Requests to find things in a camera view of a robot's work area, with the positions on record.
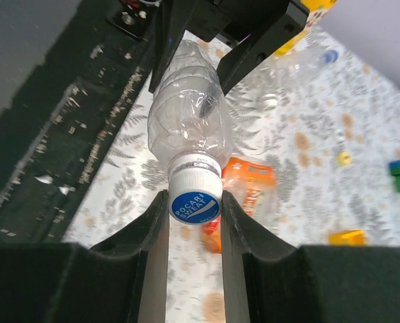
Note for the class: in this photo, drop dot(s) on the yellow toy box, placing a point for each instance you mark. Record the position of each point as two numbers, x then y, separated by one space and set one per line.
349 237

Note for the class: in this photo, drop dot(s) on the orange label tea bottle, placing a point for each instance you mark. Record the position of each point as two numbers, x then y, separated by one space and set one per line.
254 185

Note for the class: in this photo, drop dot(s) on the clear Pocari Sweat bottle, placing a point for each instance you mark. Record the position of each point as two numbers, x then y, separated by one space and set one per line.
189 125

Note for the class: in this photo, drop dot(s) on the blue Pocari bottle cap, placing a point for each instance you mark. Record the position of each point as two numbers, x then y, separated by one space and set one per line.
195 196

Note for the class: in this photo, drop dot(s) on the clear bottle blue cap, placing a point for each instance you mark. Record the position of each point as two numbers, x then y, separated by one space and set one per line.
280 77

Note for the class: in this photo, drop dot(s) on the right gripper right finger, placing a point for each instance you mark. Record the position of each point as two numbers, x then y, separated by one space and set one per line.
266 279

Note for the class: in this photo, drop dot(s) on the white green bottle cap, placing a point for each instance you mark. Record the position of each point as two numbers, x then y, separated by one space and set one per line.
340 135

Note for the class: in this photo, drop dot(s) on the yellow bottle cap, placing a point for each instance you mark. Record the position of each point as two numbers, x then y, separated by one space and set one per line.
344 158

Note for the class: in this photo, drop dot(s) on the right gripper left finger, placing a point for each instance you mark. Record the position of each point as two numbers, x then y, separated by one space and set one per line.
121 279

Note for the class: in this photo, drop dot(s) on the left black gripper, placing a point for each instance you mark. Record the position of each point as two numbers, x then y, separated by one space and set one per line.
256 24

